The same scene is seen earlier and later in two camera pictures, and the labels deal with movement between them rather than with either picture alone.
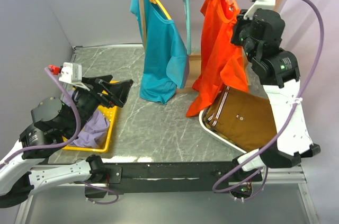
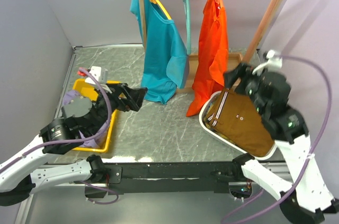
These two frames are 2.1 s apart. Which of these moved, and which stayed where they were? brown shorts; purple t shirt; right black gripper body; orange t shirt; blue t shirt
Moved: right black gripper body; orange t shirt
Stayed: blue t shirt; purple t shirt; brown shorts
